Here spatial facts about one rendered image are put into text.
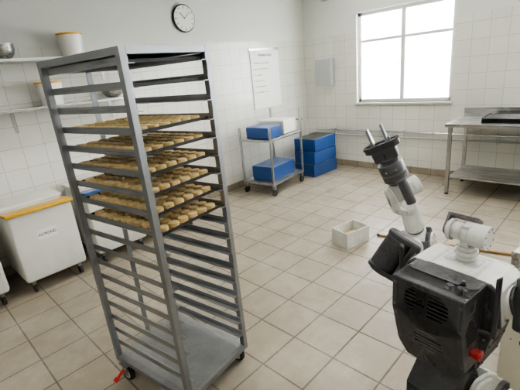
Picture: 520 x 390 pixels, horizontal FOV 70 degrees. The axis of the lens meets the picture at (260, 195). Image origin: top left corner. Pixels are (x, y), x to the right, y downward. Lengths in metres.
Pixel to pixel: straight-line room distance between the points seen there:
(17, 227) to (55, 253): 0.40
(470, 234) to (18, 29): 4.03
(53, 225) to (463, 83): 5.01
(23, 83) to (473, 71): 5.09
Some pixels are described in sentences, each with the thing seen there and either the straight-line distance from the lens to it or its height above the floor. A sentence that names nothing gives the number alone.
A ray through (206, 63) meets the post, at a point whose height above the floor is 1.74.
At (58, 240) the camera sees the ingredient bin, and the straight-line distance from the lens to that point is 3.81.
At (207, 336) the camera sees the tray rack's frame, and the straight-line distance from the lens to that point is 2.50.
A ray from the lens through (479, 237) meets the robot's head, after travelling 1.16.
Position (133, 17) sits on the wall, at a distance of 4.82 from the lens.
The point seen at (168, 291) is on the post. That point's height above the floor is 0.79.
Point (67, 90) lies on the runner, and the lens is 1.94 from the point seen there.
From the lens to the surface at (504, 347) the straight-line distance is 2.09.
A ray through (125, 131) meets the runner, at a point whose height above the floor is 1.50.
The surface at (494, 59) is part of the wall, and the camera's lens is 5.55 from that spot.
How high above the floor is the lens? 1.69
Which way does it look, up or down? 19 degrees down
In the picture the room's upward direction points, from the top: 6 degrees counter-clockwise
